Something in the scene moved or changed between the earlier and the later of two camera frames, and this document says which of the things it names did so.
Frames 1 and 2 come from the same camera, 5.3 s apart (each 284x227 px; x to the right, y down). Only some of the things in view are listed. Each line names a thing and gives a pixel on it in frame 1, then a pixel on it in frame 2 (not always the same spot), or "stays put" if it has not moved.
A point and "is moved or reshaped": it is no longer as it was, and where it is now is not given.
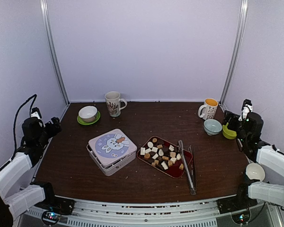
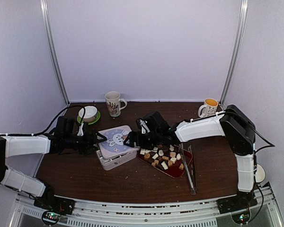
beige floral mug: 112,99 stays put
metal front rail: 128,213 stays put
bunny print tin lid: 112,146 is moved or reshaped
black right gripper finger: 234,126 → 132,136
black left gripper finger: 56,122 → 89,149
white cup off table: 255,172 stays put
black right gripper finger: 231,118 → 130,142
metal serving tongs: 192,183 stays put
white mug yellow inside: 208,110 stays put
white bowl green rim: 88,113 stays put
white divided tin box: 112,169 is moved or reshaped
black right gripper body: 242,135 → 148,142
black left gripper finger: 55,128 → 101,140
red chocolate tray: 164,156 stays put
